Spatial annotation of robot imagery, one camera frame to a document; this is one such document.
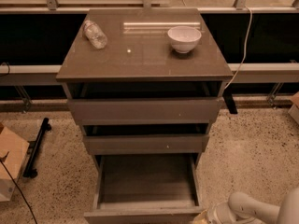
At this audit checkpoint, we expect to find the grey middle drawer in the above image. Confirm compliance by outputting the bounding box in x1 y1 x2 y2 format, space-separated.
83 134 209 155

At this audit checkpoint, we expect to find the clear plastic bottle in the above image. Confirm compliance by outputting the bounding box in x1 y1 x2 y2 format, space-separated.
83 20 107 49

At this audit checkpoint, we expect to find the grey top drawer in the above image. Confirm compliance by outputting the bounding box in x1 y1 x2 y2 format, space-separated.
68 99 222 125

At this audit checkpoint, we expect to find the cardboard box left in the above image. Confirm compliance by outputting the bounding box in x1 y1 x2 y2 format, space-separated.
0 124 29 202

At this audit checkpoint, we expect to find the white cable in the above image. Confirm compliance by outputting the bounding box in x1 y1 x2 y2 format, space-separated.
223 7 253 91

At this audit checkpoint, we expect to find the cardboard box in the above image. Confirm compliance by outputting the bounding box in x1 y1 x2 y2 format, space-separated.
288 92 299 124
0 124 29 202

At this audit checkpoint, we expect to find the white ceramic bowl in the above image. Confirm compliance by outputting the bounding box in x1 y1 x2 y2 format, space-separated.
167 26 202 53

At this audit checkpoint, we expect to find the grey drawer cabinet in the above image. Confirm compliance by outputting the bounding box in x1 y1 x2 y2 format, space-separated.
55 7 235 170

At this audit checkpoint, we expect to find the black cable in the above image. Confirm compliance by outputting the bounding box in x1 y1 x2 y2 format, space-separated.
0 159 39 224

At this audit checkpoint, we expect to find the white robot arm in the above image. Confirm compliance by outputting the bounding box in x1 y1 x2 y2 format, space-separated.
192 188 299 224

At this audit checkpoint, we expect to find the grey drawer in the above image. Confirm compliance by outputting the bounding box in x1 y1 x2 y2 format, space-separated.
83 134 209 155
84 154 204 224
68 99 222 125

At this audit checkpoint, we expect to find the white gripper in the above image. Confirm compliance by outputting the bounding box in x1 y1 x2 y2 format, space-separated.
192 203 248 224

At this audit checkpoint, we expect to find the grey bottom drawer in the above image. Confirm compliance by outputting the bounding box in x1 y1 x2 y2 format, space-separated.
84 154 204 224

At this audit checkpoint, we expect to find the cardboard box right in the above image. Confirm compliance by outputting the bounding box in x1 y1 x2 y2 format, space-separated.
288 92 299 124

